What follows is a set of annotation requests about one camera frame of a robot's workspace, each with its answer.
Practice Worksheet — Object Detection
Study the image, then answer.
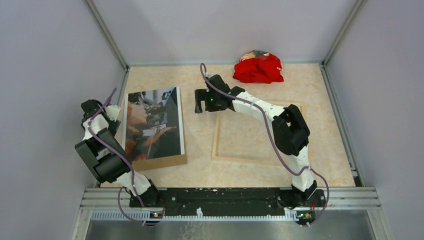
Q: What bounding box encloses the printed photo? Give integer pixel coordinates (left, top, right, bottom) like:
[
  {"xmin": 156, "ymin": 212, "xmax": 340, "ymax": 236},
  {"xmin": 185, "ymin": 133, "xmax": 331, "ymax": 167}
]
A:
[{"xmin": 121, "ymin": 86, "xmax": 186, "ymax": 162}]

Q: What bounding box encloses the wooden picture frame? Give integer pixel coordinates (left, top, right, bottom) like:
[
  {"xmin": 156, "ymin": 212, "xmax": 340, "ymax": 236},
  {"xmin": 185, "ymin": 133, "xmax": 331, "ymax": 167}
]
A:
[{"xmin": 211, "ymin": 100, "xmax": 304, "ymax": 167}]

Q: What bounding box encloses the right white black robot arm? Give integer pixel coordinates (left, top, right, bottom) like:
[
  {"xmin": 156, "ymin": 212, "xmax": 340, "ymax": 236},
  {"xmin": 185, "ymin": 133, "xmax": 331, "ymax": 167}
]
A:
[{"xmin": 194, "ymin": 74, "xmax": 317, "ymax": 209}]

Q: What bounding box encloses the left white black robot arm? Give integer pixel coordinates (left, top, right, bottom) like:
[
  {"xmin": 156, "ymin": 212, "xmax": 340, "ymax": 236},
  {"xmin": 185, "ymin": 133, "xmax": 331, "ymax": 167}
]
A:
[{"xmin": 74, "ymin": 99, "xmax": 161, "ymax": 208}]

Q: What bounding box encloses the red cloth bundle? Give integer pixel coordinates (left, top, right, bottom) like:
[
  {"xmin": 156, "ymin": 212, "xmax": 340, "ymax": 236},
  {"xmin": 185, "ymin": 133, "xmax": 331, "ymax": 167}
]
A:
[{"xmin": 233, "ymin": 50, "xmax": 284, "ymax": 84}]

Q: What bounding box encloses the brown cardboard backing board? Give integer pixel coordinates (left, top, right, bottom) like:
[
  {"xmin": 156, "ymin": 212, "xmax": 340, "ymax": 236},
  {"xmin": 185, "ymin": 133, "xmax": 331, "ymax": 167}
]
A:
[{"xmin": 114, "ymin": 86, "xmax": 188, "ymax": 172}]

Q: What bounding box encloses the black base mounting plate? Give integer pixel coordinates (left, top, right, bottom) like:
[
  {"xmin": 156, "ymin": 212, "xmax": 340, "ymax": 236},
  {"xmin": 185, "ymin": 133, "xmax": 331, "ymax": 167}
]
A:
[{"xmin": 144, "ymin": 187, "xmax": 326, "ymax": 217}]

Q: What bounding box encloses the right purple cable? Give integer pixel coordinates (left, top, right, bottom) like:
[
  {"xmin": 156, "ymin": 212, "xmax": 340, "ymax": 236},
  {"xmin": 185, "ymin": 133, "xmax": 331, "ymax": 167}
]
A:
[{"xmin": 199, "ymin": 62, "xmax": 330, "ymax": 227}]

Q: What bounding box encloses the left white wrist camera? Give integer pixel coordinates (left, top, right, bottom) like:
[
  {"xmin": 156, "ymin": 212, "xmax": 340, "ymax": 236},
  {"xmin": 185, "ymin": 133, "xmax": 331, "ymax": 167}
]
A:
[{"xmin": 105, "ymin": 104, "xmax": 121, "ymax": 122}]

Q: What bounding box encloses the aluminium rail front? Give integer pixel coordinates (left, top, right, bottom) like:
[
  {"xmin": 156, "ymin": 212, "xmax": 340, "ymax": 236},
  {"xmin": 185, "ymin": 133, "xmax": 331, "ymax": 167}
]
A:
[{"xmin": 72, "ymin": 187, "xmax": 393, "ymax": 240}]

